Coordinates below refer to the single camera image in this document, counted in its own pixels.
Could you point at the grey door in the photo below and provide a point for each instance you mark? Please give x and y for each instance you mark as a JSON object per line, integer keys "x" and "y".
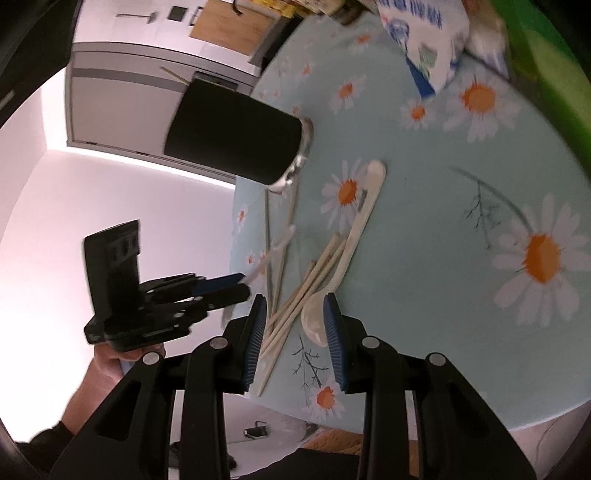
{"x": 118, "y": 98}

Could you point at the black wall switch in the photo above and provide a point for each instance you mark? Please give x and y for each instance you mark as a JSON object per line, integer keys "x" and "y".
{"x": 176, "y": 13}

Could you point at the wooden cutting board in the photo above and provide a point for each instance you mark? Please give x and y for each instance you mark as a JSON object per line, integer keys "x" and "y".
{"x": 241, "y": 28}

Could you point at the black cylindrical utensil holder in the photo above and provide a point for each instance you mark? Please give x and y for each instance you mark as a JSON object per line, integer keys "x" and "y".
{"x": 231, "y": 132}

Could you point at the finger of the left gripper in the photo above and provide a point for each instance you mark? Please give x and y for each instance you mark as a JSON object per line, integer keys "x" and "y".
{"x": 188, "y": 284}
{"x": 207, "y": 299}

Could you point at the metal ladle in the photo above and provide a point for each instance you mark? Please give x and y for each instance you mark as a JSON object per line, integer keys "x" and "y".
{"x": 150, "y": 18}

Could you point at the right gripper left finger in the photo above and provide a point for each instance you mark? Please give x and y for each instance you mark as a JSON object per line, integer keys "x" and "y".
{"x": 128, "y": 435}

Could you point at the person left hand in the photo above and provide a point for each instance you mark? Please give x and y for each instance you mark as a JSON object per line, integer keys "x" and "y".
{"x": 103, "y": 374}

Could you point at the daisy print tablecloth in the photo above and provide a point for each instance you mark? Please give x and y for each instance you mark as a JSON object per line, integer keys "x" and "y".
{"x": 479, "y": 244}

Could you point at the green sugar bag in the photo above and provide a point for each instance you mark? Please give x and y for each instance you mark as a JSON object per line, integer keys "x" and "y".
{"x": 549, "y": 57}

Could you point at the cream ceramic spoon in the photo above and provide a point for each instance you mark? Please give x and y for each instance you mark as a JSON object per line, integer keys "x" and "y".
{"x": 312, "y": 315}

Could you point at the blue white salt bag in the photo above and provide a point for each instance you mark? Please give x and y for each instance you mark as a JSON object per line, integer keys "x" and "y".
{"x": 432, "y": 35}

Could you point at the black tracker camera box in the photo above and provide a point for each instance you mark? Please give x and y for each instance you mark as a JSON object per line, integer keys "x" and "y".
{"x": 112, "y": 269}

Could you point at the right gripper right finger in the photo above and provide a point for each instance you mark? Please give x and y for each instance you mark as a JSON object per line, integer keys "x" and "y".
{"x": 459, "y": 435}

